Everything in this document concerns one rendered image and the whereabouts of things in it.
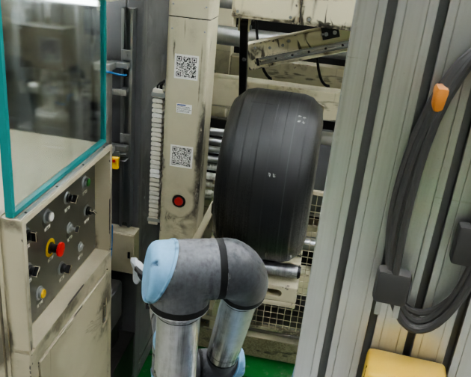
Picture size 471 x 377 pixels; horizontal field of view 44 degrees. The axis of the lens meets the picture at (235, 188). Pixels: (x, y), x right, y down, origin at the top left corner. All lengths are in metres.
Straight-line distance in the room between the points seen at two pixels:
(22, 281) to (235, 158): 0.66
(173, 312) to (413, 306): 0.52
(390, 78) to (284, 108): 1.18
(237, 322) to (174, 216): 0.82
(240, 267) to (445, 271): 0.49
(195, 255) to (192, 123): 0.84
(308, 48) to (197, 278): 1.25
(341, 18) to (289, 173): 0.59
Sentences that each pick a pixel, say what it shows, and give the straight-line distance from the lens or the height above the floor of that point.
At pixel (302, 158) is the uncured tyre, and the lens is 1.66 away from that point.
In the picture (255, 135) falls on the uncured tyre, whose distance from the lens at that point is 1.68.
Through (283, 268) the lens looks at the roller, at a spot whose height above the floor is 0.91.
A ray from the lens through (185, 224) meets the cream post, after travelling 1.97.
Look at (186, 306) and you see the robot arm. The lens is 1.07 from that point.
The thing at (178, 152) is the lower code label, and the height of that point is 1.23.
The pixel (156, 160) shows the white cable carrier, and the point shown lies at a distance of 1.92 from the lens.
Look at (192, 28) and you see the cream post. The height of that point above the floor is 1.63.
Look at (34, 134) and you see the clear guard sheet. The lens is 1.41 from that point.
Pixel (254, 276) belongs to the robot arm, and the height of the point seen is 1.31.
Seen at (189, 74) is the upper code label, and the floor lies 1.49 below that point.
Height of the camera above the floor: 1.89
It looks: 24 degrees down
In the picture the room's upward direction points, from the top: 6 degrees clockwise
